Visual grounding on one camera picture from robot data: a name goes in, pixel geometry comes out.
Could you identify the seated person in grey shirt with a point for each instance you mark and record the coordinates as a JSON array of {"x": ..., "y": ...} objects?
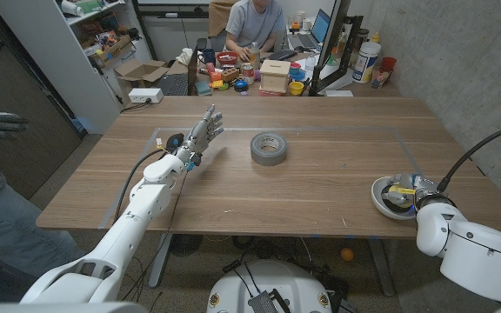
[{"x": 252, "y": 24}]

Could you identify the white canister with label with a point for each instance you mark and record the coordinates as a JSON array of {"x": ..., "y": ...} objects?
[{"x": 365, "y": 63}]

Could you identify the dark blue mug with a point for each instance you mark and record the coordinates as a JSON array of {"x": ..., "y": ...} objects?
[{"x": 209, "y": 56}]

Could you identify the food can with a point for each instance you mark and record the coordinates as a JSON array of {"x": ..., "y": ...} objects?
[{"x": 248, "y": 73}]

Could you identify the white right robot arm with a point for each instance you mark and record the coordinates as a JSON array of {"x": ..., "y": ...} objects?
[{"x": 476, "y": 256}]

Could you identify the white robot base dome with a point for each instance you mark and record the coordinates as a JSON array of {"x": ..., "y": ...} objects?
[{"x": 272, "y": 278}]

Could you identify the white shelf unit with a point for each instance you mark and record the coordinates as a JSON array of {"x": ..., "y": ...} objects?
[{"x": 68, "y": 78}]

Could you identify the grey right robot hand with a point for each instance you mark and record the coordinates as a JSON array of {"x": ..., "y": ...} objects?
[{"x": 409, "y": 182}]

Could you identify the wooden box with slot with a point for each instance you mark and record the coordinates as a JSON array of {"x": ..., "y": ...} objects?
[{"x": 274, "y": 76}]

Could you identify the white bowl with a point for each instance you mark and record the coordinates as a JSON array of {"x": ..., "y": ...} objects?
[{"x": 377, "y": 195}]

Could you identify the standing person in jeans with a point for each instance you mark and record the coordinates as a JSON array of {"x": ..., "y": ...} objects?
[{"x": 2, "y": 235}]

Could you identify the silver laptop with blue screen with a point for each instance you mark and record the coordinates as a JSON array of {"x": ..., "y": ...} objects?
[{"x": 315, "y": 32}]

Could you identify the clear glass with items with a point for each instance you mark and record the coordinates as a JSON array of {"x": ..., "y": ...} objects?
[{"x": 380, "y": 78}]

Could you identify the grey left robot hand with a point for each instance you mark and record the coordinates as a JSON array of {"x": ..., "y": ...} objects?
[{"x": 200, "y": 137}]

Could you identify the black ribbed module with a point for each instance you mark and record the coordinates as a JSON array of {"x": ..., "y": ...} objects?
[{"x": 263, "y": 303}]

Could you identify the yellow button with black base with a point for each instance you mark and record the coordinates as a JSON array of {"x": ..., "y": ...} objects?
[{"x": 392, "y": 189}]

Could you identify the red cup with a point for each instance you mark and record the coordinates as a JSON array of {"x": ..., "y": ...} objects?
[{"x": 389, "y": 63}]

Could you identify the cardboard box with toys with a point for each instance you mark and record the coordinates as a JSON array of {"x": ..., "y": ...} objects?
[{"x": 115, "y": 51}]

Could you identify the black laptop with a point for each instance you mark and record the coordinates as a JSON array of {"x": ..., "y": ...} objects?
[{"x": 174, "y": 84}]

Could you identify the black floor fan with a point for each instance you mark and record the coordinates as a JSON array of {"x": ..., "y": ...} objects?
[{"x": 185, "y": 244}]

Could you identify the red bowl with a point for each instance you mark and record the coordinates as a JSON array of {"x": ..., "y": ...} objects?
[{"x": 227, "y": 57}]

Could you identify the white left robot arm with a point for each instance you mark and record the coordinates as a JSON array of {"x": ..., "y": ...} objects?
[{"x": 146, "y": 204}]

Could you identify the white paper sheet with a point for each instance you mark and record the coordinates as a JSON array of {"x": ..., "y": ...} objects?
[{"x": 339, "y": 93}]

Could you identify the clear plastic bottle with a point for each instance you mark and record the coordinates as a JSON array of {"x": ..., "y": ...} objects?
[{"x": 255, "y": 56}]

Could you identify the white power strip box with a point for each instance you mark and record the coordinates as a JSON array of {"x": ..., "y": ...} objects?
[{"x": 145, "y": 95}]

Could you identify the open cardboard box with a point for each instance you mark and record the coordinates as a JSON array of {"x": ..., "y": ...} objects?
[{"x": 139, "y": 71}]

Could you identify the brown chair back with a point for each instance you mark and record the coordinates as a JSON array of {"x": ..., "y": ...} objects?
[{"x": 218, "y": 17}]

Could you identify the grey table leg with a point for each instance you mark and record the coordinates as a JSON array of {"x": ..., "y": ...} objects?
[
  {"x": 382, "y": 269},
  {"x": 160, "y": 261}
]

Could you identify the brown toy brick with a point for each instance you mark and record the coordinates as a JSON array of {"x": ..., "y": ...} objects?
[{"x": 230, "y": 74}]

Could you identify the black monitor on stand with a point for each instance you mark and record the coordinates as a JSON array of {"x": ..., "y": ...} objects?
[{"x": 333, "y": 43}]

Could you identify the orange ball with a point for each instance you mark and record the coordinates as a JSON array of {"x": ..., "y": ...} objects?
[{"x": 347, "y": 254}]

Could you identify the white cloth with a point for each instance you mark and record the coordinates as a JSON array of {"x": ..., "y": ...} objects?
[{"x": 185, "y": 56}]

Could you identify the yellow cup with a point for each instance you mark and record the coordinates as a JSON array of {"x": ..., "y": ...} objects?
[{"x": 296, "y": 88}]

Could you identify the grey duct tape roll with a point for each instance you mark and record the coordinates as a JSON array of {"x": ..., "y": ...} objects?
[{"x": 259, "y": 157}]

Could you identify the black keyboard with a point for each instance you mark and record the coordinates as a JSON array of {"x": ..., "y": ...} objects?
[{"x": 282, "y": 55}]

